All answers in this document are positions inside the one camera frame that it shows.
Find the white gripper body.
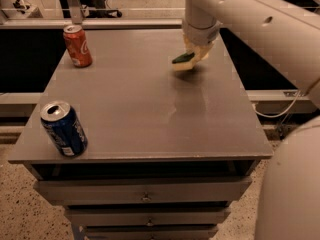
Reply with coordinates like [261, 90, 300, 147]
[182, 20, 221, 46]

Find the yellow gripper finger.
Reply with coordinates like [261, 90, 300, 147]
[194, 42, 214, 63]
[183, 34, 194, 54]

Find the green and yellow sponge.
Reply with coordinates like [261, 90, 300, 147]
[172, 53, 195, 71]

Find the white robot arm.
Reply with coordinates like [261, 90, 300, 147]
[183, 0, 320, 240]

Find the orange soda can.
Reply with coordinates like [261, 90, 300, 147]
[63, 25, 92, 67]

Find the blue pepsi can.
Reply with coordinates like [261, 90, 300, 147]
[40, 100, 88, 157]

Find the grey drawer cabinet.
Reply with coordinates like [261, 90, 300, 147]
[7, 28, 275, 240]

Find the metal window railing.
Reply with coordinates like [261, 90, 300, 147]
[0, 0, 184, 30]

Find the top grey drawer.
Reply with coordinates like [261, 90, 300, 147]
[34, 177, 251, 206]

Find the grey drawer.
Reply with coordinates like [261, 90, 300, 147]
[85, 225, 218, 240]
[34, 177, 251, 206]
[65, 207, 230, 227]

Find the middle grey drawer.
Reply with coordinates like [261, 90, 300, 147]
[65, 207, 230, 227]

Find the bottom grey drawer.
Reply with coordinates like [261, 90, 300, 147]
[85, 225, 218, 240]

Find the white cable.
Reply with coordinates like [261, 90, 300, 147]
[253, 90, 303, 120]

